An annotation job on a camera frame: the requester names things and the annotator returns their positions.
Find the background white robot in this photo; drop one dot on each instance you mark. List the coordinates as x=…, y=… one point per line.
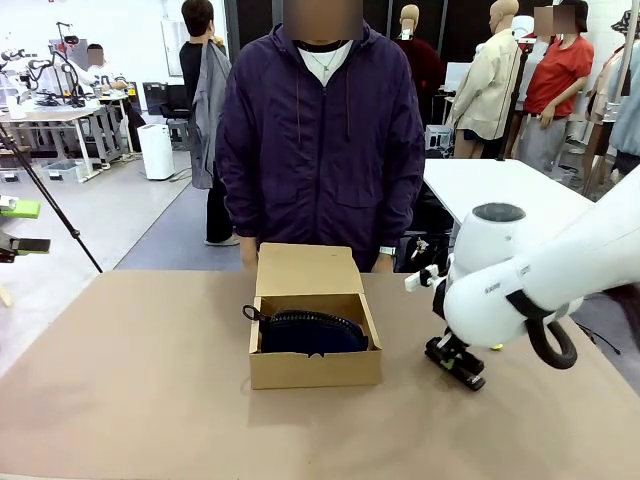
x=62, y=60

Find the mannequin in dark red top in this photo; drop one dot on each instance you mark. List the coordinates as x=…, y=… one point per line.
x=425, y=65

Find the grey garment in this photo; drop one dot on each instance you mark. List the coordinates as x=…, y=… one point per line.
x=205, y=125

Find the grey storage bin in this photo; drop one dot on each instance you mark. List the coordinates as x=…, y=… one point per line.
x=62, y=171

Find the silver wristwatch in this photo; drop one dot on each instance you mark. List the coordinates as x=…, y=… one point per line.
x=387, y=250

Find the navy zip pouch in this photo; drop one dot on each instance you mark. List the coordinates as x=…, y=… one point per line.
x=315, y=335

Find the background work desk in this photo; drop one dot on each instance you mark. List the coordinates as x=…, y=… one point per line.
x=55, y=117

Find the white air purifier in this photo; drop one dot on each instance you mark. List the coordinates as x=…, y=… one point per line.
x=156, y=152

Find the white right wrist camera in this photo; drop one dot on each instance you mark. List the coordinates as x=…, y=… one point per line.
x=422, y=279

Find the person's left hand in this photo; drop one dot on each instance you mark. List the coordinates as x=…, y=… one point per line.
x=384, y=264

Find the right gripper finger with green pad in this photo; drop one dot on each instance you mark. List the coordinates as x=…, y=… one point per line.
x=456, y=356
x=439, y=347

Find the mannequin in beige jacket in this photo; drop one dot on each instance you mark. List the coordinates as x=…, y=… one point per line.
x=487, y=80

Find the white table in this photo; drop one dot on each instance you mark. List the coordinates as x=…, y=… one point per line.
x=500, y=185

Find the figure in red shirt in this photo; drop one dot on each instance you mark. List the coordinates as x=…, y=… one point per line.
x=555, y=85

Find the black office chair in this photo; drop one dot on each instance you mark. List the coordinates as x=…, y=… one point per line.
x=175, y=102

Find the person in purple jacket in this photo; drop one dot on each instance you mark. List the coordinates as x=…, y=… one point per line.
x=320, y=140

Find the person's right hand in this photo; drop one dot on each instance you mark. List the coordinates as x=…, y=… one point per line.
x=249, y=255

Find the grey wall panel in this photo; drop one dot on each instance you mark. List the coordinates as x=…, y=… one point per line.
x=172, y=50

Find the grey stool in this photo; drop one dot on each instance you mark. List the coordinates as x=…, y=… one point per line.
x=180, y=135

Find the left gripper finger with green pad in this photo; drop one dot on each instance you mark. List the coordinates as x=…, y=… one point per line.
x=30, y=246
x=20, y=207

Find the black stapler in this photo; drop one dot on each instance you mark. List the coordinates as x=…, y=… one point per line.
x=467, y=374

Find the brown cardboard box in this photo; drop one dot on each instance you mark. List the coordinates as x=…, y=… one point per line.
x=315, y=370

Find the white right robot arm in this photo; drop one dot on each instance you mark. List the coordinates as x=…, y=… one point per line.
x=550, y=265

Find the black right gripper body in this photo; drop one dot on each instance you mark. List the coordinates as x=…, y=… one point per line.
x=439, y=300

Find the person in black shirt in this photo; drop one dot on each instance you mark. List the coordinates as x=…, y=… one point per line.
x=192, y=30

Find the person in white jersey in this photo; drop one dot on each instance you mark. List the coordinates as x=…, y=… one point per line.
x=100, y=70

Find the black tripod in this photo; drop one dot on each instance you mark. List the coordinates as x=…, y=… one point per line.
x=50, y=205

